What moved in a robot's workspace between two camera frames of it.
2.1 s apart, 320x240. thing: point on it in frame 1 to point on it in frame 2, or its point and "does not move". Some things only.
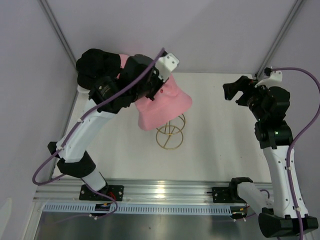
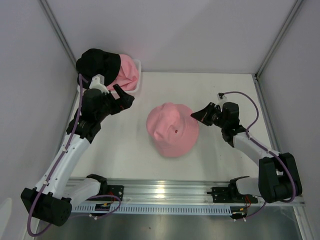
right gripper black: [231, 89] to [203, 115]
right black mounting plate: [222, 195] does not move
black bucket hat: [93, 64] does not move
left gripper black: [159, 83] to [123, 102]
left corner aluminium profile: [57, 25] does not move
